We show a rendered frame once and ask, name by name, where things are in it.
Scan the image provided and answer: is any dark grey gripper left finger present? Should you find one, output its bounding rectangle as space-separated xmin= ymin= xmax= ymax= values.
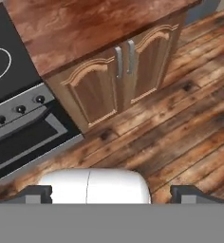
xmin=0 ymin=184 xmax=53 ymax=205

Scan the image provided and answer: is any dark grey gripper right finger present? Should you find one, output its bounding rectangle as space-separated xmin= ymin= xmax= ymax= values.
xmin=169 ymin=184 xmax=224 ymax=205

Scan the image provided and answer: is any white rounded object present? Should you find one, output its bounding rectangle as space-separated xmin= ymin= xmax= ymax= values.
xmin=37 ymin=168 xmax=153 ymax=205

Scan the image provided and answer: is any grey oven control panel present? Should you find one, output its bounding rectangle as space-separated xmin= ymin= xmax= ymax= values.
xmin=0 ymin=83 xmax=57 ymax=133

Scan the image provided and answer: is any wooden arched cupboard door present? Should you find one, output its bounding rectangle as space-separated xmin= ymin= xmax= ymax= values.
xmin=60 ymin=56 xmax=125 ymax=128
xmin=122 ymin=23 xmax=182 ymax=106

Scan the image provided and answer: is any wooden base cupboard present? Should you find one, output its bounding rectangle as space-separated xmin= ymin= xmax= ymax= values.
xmin=42 ymin=9 xmax=190 ymax=135

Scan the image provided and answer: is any black hob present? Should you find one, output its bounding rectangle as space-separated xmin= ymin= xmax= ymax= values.
xmin=0 ymin=3 xmax=44 ymax=108

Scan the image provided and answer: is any grey oven door handle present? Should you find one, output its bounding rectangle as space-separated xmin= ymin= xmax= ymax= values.
xmin=0 ymin=106 xmax=51 ymax=138

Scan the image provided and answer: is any grey cupboard door handle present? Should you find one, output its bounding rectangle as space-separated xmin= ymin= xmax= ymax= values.
xmin=114 ymin=46 xmax=124 ymax=80
xmin=125 ymin=39 xmax=137 ymax=76

